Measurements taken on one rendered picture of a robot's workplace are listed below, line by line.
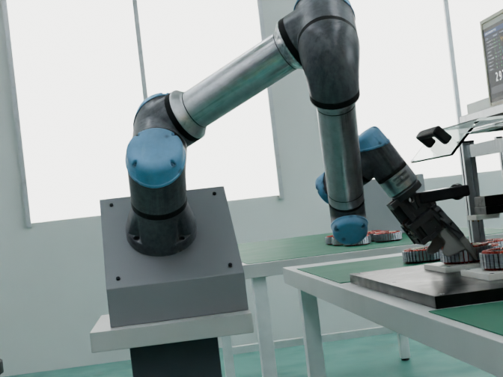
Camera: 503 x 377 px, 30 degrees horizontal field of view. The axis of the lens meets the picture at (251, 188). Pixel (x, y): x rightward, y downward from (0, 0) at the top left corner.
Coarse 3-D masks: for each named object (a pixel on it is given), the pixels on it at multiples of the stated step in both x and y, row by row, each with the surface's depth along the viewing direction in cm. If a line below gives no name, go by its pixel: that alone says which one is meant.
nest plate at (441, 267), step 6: (426, 264) 211; (432, 264) 209; (438, 264) 207; (444, 264) 205; (450, 264) 204; (456, 264) 202; (462, 264) 200; (468, 264) 199; (474, 264) 198; (480, 264) 198; (432, 270) 206; (438, 270) 202; (444, 270) 198; (450, 270) 198; (456, 270) 198
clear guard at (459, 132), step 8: (472, 120) 165; (480, 120) 163; (488, 120) 166; (496, 120) 169; (448, 128) 177; (456, 128) 172; (464, 128) 166; (472, 128) 163; (480, 128) 188; (456, 136) 168; (464, 136) 163; (440, 144) 174; (448, 144) 168; (456, 144) 163; (424, 152) 181; (432, 152) 175; (440, 152) 170; (448, 152) 164; (416, 160) 182; (424, 160) 178
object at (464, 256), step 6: (474, 246) 201; (480, 246) 201; (486, 246) 202; (462, 252) 201; (480, 252) 201; (444, 258) 204; (450, 258) 202; (456, 258) 201; (462, 258) 201; (468, 258) 201
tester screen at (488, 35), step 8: (488, 32) 213; (496, 32) 208; (488, 40) 213; (496, 40) 208; (488, 48) 214; (496, 48) 209; (488, 56) 214; (496, 56) 209; (488, 64) 215; (496, 64) 210; (496, 96) 212
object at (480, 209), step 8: (480, 200) 206; (488, 200) 204; (496, 200) 204; (480, 208) 206; (488, 208) 203; (496, 208) 203; (472, 216) 205; (480, 216) 203; (488, 216) 204; (496, 216) 204
